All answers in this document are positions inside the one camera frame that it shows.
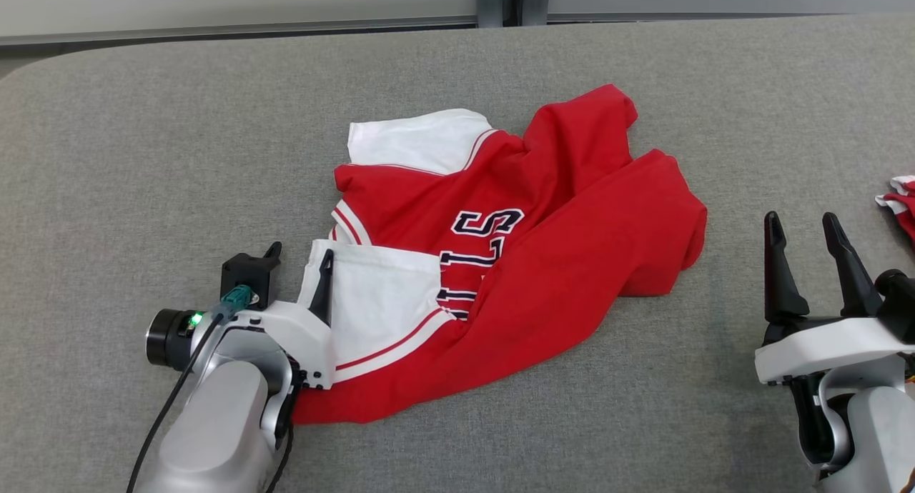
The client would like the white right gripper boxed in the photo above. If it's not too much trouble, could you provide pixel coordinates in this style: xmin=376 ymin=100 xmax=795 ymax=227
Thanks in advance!
xmin=754 ymin=211 xmax=915 ymax=387

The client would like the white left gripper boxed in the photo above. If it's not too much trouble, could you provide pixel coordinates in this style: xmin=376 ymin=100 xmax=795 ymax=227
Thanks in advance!
xmin=145 ymin=241 xmax=337 ymax=391

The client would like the red and white garment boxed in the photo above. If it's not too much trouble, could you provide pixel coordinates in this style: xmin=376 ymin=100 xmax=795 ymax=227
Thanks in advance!
xmin=875 ymin=175 xmax=915 ymax=247

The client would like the red and white jersey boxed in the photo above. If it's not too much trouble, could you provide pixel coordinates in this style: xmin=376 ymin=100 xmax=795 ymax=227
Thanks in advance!
xmin=292 ymin=84 xmax=708 ymax=426

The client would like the black cable with teal plug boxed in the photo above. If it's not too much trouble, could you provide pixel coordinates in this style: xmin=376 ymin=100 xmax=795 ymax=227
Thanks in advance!
xmin=126 ymin=284 xmax=258 ymax=493

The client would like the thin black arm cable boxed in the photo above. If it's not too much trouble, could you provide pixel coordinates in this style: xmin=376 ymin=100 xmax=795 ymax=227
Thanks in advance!
xmin=266 ymin=400 xmax=296 ymax=493

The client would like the grey partition base rail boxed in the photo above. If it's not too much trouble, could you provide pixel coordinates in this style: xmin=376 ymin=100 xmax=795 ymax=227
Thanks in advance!
xmin=0 ymin=16 xmax=478 ymax=47
xmin=547 ymin=11 xmax=915 ymax=24

